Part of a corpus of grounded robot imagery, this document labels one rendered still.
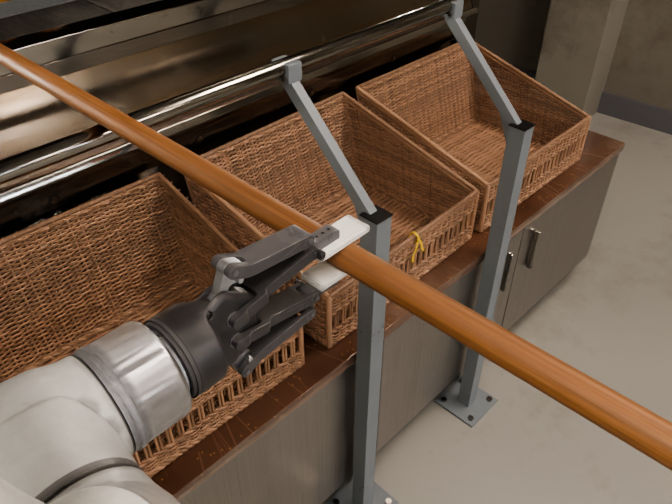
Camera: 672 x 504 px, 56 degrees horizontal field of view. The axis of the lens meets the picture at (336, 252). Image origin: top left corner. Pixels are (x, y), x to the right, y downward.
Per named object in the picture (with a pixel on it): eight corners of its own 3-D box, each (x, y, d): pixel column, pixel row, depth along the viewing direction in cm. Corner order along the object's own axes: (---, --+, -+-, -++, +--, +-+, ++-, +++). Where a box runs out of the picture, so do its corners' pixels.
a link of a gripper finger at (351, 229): (299, 250, 61) (298, 244, 60) (348, 219, 65) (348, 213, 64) (321, 263, 59) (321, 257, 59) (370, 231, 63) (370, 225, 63)
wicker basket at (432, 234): (191, 257, 161) (174, 162, 143) (341, 173, 193) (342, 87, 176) (329, 354, 135) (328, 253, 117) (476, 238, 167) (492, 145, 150)
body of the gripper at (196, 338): (128, 303, 51) (220, 252, 56) (147, 373, 56) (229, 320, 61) (184, 351, 47) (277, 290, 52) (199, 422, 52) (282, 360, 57)
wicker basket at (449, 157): (349, 169, 194) (350, 85, 177) (457, 112, 226) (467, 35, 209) (481, 236, 168) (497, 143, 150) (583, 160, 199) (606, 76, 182)
